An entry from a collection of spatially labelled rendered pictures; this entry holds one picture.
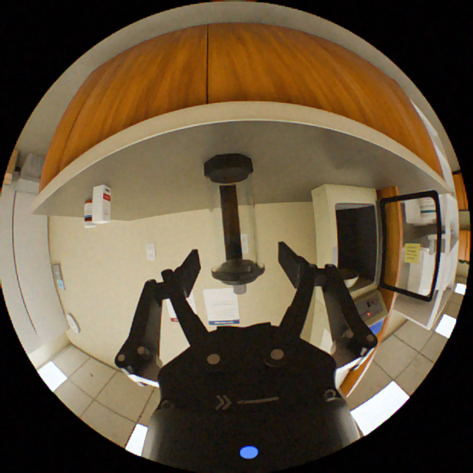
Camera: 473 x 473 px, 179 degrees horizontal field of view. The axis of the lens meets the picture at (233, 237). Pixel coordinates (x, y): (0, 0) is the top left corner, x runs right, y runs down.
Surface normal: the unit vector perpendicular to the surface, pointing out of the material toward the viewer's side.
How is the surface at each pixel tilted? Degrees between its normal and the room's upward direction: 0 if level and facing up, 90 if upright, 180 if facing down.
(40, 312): 90
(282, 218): 90
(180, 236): 90
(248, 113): 90
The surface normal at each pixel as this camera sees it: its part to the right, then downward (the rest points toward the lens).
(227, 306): 0.00, 0.04
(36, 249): 1.00, -0.09
